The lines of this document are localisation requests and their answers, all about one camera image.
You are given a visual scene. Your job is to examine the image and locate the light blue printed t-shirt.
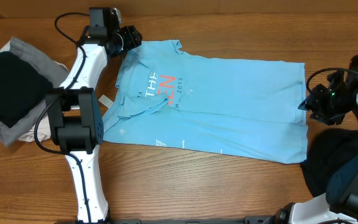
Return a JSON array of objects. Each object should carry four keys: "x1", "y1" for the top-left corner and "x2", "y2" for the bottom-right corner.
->
[{"x1": 103, "y1": 40, "x2": 308, "y2": 164}]

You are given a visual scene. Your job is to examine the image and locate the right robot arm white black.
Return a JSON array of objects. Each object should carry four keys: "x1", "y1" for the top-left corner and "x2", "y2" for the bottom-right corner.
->
[{"x1": 244, "y1": 55, "x2": 358, "y2": 224}]

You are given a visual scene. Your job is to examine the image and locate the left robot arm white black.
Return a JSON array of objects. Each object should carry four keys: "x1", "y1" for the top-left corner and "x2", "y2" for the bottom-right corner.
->
[{"x1": 43, "y1": 26, "x2": 142, "y2": 223}]

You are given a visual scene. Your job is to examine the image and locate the black crumpled garment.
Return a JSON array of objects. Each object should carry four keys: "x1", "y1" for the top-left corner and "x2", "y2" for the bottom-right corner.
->
[{"x1": 300, "y1": 129, "x2": 358, "y2": 197}]

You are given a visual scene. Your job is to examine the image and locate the white tape piece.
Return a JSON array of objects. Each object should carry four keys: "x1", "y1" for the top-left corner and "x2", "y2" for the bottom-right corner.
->
[{"x1": 98, "y1": 95, "x2": 114, "y2": 108}]

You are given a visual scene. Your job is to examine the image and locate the folded grey garment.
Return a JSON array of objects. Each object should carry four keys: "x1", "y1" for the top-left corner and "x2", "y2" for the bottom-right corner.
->
[{"x1": 0, "y1": 37, "x2": 69, "y2": 147}]

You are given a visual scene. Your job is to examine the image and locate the folded white garment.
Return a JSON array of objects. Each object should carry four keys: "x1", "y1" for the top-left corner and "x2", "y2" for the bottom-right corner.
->
[{"x1": 0, "y1": 42, "x2": 71, "y2": 143}]

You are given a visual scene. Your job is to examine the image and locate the folded black garment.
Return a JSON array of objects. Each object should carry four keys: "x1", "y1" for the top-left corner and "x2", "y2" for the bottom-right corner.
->
[{"x1": 0, "y1": 52, "x2": 53, "y2": 128}]

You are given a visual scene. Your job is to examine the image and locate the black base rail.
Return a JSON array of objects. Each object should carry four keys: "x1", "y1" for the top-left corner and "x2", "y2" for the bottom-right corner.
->
[{"x1": 108, "y1": 216, "x2": 273, "y2": 224}]

